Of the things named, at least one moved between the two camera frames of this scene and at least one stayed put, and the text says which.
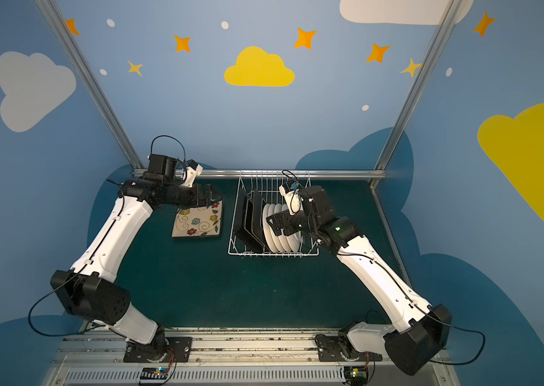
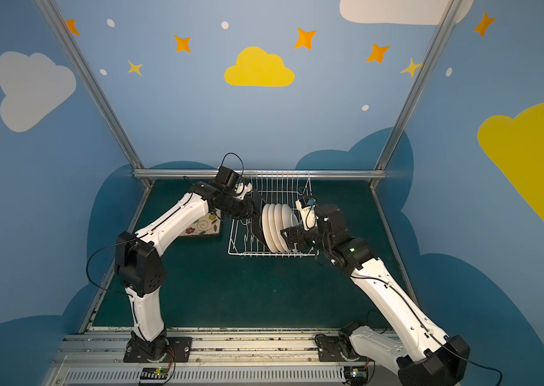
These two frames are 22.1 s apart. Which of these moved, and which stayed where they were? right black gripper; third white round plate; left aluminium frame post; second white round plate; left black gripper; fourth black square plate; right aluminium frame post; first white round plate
Moved: right black gripper; left black gripper
Stayed: right aluminium frame post; left aluminium frame post; fourth black square plate; first white round plate; second white round plate; third white round plate
